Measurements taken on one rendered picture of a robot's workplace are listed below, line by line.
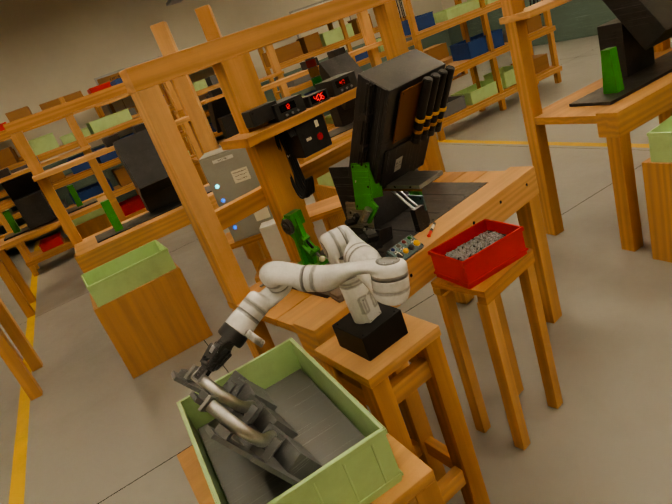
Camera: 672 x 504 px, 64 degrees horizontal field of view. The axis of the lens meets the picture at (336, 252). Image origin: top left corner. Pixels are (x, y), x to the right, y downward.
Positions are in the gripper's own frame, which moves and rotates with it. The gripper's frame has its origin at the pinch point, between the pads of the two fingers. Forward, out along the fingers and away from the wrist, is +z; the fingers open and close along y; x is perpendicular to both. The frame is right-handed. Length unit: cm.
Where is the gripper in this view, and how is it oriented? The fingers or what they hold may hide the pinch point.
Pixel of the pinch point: (201, 374)
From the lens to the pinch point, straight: 144.3
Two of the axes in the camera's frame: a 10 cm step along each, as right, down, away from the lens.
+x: 8.0, 5.4, -2.4
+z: -5.9, 7.8, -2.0
